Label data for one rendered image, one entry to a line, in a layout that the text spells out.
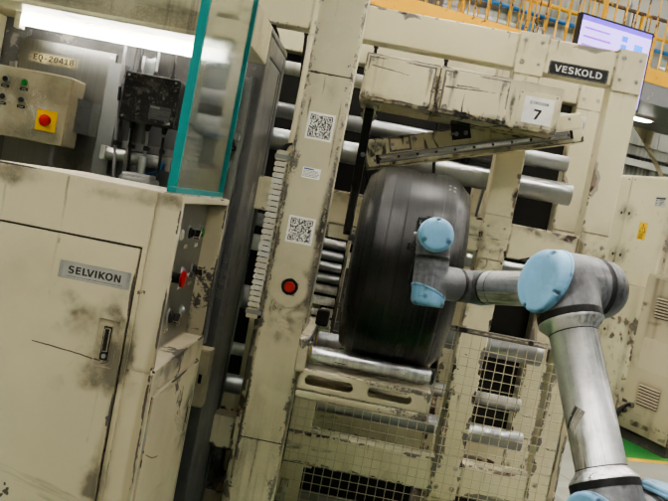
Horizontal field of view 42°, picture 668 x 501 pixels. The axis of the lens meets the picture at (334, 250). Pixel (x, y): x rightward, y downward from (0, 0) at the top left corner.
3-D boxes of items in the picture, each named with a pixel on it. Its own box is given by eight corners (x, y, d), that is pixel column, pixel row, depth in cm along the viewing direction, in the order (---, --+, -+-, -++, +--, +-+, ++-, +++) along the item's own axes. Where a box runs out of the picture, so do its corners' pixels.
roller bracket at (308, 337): (292, 371, 233) (299, 335, 232) (304, 348, 273) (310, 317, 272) (305, 374, 233) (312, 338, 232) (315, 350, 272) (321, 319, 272)
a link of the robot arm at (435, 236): (416, 252, 186) (420, 213, 187) (413, 254, 197) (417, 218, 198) (452, 256, 186) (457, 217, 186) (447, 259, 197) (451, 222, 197)
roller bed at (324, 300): (272, 320, 283) (289, 230, 282) (277, 315, 298) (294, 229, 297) (332, 332, 283) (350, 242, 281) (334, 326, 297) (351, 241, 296)
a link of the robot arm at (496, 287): (659, 264, 163) (482, 264, 205) (620, 256, 158) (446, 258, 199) (655, 326, 162) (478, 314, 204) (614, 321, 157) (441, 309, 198)
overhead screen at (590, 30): (565, 92, 584) (582, 11, 581) (561, 93, 589) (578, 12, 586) (637, 112, 605) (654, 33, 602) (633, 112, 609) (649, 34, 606)
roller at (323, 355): (304, 363, 237) (307, 349, 235) (307, 354, 241) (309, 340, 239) (431, 389, 236) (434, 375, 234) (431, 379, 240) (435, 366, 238)
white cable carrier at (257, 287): (245, 316, 245) (276, 148, 243) (248, 314, 250) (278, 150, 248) (260, 319, 245) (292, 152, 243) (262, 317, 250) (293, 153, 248)
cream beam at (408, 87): (358, 98, 266) (368, 51, 265) (360, 108, 291) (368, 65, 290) (557, 136, 263) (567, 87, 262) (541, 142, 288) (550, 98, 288)
